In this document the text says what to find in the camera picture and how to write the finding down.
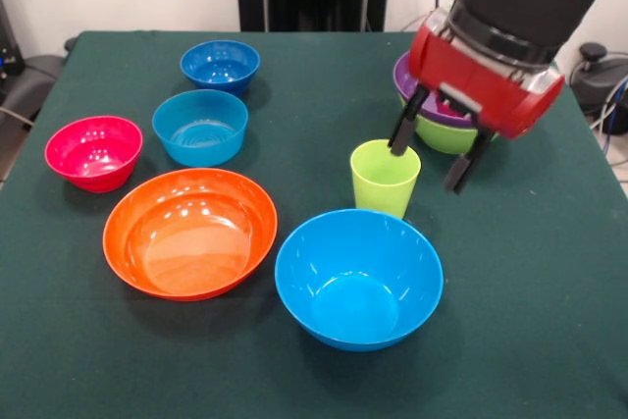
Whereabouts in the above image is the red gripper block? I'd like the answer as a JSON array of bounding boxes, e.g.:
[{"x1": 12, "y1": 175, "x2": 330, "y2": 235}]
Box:
[{"x1": 387, "y1": 9, "x2": 566, "y2": 195}]

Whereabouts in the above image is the green plastic cup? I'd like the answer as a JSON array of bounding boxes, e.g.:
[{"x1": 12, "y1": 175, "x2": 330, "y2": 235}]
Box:
[{"x1": 349, "y1": 138, "x2": 423, "y2": 221}]

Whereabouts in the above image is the purple plastic bowl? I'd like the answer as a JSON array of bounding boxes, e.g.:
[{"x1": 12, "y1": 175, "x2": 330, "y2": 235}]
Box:
[{"x1": 392, "y1": 50, "x2": 477, "y2": 129}]

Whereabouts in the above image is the pink plastic bowl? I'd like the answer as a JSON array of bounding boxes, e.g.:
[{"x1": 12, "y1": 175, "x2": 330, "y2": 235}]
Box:
[{"x1": 43, "y1": 115, "x2": 144, "y2": 194}]

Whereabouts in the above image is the large green bowl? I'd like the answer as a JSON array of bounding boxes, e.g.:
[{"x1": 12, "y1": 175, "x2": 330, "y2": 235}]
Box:
[{"x1": 399, "y1": 94, "x2": 500, "y2": 155}]

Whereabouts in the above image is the large light blue bowl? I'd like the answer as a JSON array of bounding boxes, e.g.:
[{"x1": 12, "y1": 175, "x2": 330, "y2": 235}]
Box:
[{"x1": 274, "y1": 208, "x2": 445, "y2": 353}]

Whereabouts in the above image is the dark green table cloth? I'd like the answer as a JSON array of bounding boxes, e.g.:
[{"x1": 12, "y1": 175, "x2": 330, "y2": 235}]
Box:
[{"x1": 0, "y1": 29, "x2": 628, "y2": 419}]

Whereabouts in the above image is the dark blue bowl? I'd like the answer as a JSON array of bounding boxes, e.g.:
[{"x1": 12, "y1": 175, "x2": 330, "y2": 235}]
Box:
[{"x1": 179, "y1": 39, "x2": 262, "y2": 98}]

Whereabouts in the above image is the ribbed light blue bowl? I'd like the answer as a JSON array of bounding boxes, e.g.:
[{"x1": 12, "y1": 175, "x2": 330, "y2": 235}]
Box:
[{"x1": 151, "y1": 88, "x2": 249, "y2": 169}]

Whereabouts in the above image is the orange plastic bowl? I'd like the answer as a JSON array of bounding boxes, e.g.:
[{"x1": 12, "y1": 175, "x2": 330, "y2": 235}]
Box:
[{"x1": 101, "y1": 167, "x2": 280, "y2": 302}]

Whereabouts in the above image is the black box device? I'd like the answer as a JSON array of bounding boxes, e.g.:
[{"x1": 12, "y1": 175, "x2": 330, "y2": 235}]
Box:
[{"x1": 0, "y1": 0, "x2": 26, "y2": 78}]

